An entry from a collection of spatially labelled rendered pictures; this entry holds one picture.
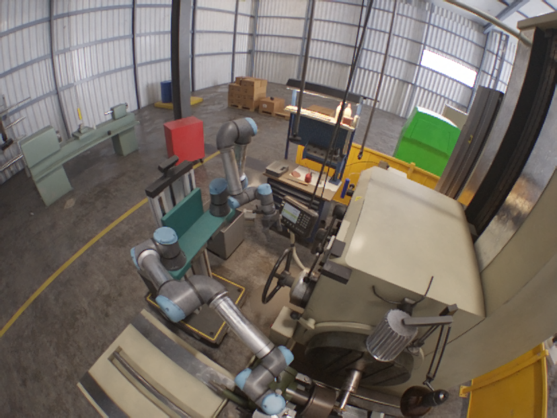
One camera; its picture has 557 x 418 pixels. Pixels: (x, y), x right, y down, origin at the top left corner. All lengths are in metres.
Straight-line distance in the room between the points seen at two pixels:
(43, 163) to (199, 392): 5.02
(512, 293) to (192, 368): 1.80
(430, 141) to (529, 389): 4.16
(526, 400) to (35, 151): 7.66
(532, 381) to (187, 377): 3.00
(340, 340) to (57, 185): 5.55
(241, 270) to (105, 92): 8.62
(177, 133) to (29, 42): 6.76
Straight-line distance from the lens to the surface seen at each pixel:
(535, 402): 2.78
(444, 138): 4.79
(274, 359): 0.84
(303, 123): 2.94
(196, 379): 1.79
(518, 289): 0.89
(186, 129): 4.56
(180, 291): 0.84
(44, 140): 5.40
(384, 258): 0.81
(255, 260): 3.04
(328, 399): 1.20
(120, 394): 1.99
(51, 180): 5.59
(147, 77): 10.88
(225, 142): 1.21
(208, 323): 2.30
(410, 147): 4.84
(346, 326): 1.01
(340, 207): 1.05
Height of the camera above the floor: 2.44
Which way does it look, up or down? 40 degrees down
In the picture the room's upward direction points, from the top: 8 degrees clockwise
